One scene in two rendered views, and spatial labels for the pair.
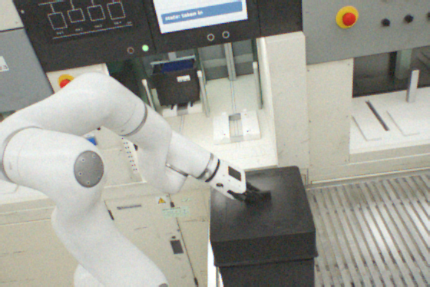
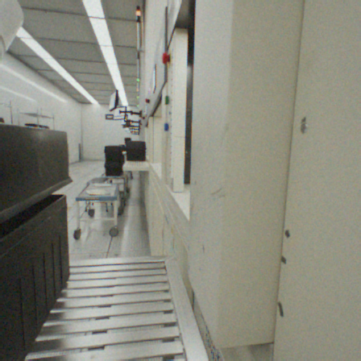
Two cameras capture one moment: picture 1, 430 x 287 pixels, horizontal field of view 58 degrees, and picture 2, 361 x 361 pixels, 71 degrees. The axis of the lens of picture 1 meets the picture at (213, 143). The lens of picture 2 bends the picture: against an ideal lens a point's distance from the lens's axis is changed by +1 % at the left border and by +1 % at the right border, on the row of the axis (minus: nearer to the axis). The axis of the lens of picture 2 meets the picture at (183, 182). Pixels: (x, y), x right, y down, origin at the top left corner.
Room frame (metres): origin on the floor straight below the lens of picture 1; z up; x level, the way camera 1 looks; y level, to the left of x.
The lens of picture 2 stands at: (1.07, -0.52, 1.04)
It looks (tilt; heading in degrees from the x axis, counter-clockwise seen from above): 9 degrees down; 73
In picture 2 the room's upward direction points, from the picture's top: 1 degrees clockwise
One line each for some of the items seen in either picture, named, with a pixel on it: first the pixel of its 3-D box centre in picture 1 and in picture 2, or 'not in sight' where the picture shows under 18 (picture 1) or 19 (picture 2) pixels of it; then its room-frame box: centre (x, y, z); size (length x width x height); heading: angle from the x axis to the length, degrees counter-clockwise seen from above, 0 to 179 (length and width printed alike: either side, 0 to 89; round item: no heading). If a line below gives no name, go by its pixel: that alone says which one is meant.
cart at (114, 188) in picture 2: not in sight; (102, 206); (0.98, 2.70, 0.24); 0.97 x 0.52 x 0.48; 86
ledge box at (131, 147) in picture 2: not in sight; (135, 150); (1.42, 2.94, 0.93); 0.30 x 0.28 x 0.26; 81
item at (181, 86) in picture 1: (176, 74); not in sight; (1.88, 0.12, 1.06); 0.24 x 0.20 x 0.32; 84
